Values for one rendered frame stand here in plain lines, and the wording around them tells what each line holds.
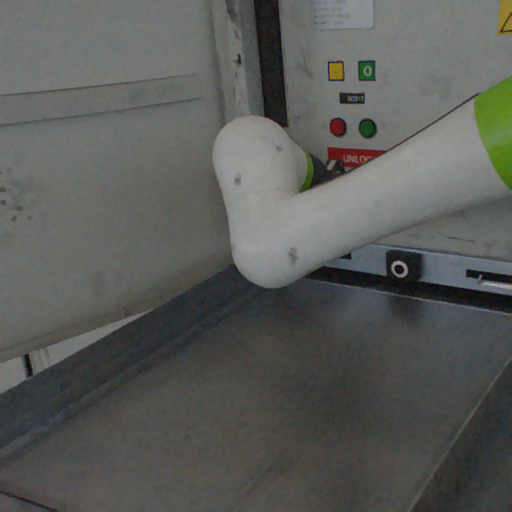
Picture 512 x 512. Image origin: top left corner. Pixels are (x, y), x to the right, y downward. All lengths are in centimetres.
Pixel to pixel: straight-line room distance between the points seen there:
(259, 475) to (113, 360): 36
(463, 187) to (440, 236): 53
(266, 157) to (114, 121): 45
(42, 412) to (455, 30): 82
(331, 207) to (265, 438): 32
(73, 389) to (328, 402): 36
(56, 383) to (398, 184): 56
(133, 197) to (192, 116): 19
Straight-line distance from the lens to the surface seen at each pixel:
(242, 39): 139
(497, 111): 78
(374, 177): 83
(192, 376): 113
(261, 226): 90
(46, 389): 110
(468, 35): 124
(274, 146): 96
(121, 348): 117
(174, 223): 141
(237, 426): 100
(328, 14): 134
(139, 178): 136
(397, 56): 128
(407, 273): 133
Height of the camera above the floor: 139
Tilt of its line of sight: 21 degrees down
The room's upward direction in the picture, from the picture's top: 4 degrees counter-clockwise
